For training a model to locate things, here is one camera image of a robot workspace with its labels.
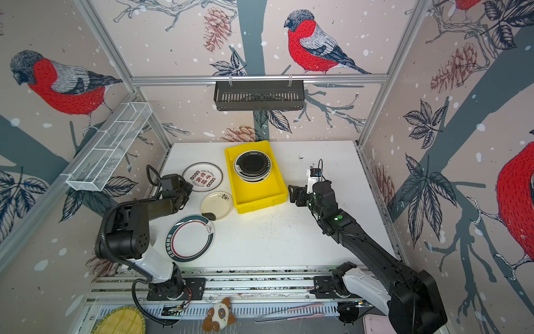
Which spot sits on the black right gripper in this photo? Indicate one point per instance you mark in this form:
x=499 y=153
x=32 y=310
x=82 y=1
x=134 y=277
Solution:
x=299 y=190

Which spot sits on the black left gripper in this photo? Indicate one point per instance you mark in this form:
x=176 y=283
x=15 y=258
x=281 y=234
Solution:
x=188 y=186

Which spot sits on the white plate red Chinese characters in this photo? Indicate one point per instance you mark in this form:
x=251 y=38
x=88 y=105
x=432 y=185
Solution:
x=203 y=176

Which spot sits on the white plate green rim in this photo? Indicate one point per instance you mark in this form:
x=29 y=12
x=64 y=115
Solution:
x=253 y=180
x=189 y=239

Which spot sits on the black round plate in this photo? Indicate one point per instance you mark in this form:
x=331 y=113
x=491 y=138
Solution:
x=253 y=164

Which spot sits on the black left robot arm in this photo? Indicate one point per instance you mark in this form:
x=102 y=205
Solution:
x=124 y=238

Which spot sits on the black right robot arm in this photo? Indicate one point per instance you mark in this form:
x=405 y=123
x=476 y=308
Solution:
x=410 y=299

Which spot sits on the yellow plastic bin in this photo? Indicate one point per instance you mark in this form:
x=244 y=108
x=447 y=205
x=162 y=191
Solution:
x=249 y=197

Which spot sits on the pink chopsticks tongs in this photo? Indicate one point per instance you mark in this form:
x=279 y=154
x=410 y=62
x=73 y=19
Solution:
x=309 y=311

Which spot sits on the plush panda toy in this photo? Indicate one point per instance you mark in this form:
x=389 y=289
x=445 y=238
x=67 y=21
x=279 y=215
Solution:
x=219 y=316

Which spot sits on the woven bamboo mat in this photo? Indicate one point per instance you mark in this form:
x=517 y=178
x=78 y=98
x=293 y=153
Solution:
x=124 y=320

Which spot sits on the pink tray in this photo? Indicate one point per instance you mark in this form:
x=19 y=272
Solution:
x=377 y=324

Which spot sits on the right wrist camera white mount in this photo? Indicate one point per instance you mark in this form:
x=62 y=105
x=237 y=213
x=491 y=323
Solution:
x=314 y=175

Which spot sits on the white wire mesh shelf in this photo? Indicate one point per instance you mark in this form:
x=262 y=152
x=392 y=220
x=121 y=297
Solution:
x=113 y=142

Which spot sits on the aluminium frame horizontal bar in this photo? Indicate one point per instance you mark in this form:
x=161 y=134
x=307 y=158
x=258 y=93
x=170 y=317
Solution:
x=207 y=80

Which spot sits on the black hanging wire basket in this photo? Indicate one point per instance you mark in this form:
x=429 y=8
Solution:
x=260 y=96

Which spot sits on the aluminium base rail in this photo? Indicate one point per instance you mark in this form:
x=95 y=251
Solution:
x=252 y=293

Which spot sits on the aluminium frame corner post left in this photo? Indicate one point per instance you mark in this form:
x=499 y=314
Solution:
x=96 y=25

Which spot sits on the aluminium frame corner post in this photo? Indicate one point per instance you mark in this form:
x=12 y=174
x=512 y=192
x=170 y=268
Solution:
x=96 y=25
x=416 y=18

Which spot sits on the aluminium frame corner post right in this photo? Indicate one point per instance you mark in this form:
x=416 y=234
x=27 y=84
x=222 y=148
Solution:
x=416 y=18

